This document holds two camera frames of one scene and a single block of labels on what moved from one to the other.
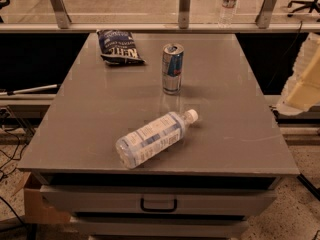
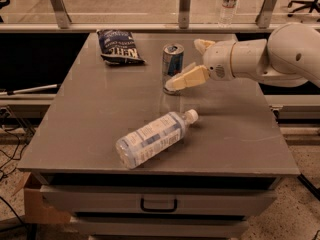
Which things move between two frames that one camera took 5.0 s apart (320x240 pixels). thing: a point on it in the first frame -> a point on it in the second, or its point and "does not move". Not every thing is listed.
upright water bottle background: x=228 y=6 does not move
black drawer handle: x=157 y=210 does not move
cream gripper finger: x=302 y=90 -> x=188 y=78
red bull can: x=172 y=65 does not move
